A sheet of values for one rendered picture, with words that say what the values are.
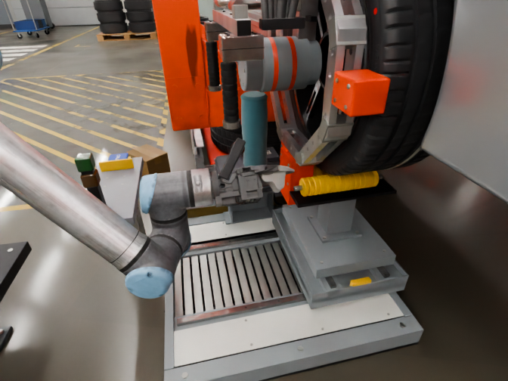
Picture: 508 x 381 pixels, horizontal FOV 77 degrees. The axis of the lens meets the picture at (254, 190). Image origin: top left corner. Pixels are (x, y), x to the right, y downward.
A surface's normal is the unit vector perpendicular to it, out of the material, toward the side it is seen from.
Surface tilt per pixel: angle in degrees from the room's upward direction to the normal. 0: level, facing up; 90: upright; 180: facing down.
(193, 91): 90
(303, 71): 94
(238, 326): 0
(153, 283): 91
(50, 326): 0
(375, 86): 90
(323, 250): 0
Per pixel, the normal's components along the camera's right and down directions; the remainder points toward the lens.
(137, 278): 0.00, 0.56
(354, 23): 0.15, -0.23
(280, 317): -0.02, -0.84
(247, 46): 0.22, 0.52
